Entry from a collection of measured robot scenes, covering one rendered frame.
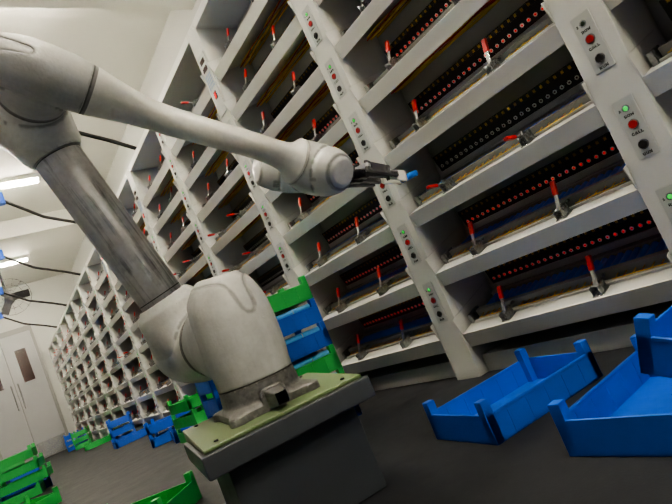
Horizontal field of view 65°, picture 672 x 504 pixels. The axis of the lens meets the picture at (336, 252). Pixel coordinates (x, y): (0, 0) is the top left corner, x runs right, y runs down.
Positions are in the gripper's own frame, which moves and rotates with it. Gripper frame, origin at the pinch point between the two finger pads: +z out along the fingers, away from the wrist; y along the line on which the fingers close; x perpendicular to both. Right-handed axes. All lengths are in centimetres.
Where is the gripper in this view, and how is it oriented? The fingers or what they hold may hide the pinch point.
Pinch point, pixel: (393, 177)
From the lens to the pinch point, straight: 148.9
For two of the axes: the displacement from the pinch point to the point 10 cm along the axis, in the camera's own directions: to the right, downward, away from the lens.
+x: 1.9, 9.5, -2.5
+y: -5.0, 3.1, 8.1
